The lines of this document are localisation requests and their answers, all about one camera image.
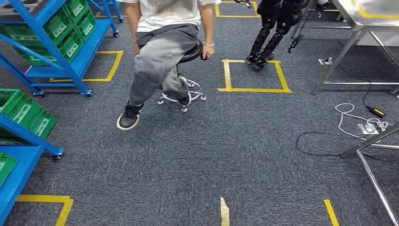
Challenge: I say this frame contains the black power adapter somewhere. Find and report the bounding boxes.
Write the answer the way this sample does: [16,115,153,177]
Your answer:
[366,105,386,119]

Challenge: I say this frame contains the blue metal shelf rack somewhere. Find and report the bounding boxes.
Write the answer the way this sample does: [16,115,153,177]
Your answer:
[111,0,124,23]
[0,0,120,97]
[0,112,64,226]

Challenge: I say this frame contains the white cabinet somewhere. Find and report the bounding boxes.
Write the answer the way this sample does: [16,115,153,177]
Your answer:
[357,31,399,48]

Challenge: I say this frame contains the black round stool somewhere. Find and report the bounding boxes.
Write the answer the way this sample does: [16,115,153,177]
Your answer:
[157,39,208,113]

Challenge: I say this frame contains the steel side table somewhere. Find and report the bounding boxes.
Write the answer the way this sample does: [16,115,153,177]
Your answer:
[288,0,399,96]

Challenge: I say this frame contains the person's left hand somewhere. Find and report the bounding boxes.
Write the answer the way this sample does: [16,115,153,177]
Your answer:
[201,45,216,61]

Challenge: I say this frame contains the black floor cable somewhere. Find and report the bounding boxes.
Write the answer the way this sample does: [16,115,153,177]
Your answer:
[295,131,399,163]

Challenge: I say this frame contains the green plastic crate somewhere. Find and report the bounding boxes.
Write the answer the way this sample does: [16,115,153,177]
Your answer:
[0,152,18,188]
[75,12,98,43]
[43,8,73,44]
[57,29,84,63]
[0,89,58,145]
[62,0,90,25]

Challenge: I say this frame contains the yellow floor tape square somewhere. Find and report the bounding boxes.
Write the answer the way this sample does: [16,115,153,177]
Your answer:
[214,0,261,18]

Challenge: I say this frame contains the person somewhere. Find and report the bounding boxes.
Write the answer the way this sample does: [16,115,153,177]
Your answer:
[116,0,223,131]

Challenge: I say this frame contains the white power strip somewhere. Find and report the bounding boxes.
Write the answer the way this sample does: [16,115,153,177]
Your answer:
[357,122,379,135]

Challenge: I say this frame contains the white floor cable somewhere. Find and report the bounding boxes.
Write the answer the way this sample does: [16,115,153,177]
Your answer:
[335,103,393,140]

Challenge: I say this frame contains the black humanoid robot legs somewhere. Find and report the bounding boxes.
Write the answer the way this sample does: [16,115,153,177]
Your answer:
[244,0,309,72]

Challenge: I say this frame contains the steel workbench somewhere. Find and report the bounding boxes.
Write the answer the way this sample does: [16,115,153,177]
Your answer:
[340,122,399,226]

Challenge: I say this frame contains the black adapter cable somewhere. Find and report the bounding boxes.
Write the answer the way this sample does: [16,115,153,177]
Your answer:
[338,64,373,108]

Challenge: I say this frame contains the yellow floor tape strip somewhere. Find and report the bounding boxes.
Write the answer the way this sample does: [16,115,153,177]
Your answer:
[323,199,340,226]

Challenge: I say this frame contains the yellow table tape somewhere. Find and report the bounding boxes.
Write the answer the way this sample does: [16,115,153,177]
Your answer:
[351,0,399,19]

